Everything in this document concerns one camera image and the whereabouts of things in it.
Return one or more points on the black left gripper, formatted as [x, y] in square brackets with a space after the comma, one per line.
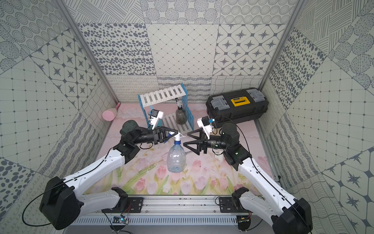
[159, 135]

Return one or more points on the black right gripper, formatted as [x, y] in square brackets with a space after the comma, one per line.
[203, 143]

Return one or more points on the blue and white slatted shelf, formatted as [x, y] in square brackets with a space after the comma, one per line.
[165, 101]

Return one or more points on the smoky grey spray bottle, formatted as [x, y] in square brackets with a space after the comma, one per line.
[180, 114]

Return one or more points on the clear blue spray bottle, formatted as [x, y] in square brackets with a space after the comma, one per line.
[177, 159]

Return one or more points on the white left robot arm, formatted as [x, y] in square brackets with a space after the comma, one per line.
[64, 201]

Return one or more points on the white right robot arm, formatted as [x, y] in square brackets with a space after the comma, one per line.
[277, 207]

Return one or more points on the white pipe fitting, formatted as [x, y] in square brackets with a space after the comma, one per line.
[220, 158]

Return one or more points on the floral pink table mat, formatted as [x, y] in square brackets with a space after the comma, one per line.
[147, 173]

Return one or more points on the black toolbox yellow label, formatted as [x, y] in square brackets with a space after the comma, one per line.
[236, 106]

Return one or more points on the pink bottle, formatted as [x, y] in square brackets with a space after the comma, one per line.
[111, 113]

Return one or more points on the small green circuit board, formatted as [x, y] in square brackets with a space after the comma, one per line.
[120, 220]

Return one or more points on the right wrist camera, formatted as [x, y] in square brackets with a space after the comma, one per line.
[206, 124]

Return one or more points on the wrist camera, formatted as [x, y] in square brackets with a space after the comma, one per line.
[206, 124]
[155, 116]

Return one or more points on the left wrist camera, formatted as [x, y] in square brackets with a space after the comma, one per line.
[155, 116]

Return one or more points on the aluminium mounting rail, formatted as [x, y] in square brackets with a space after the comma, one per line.
[175, 210]

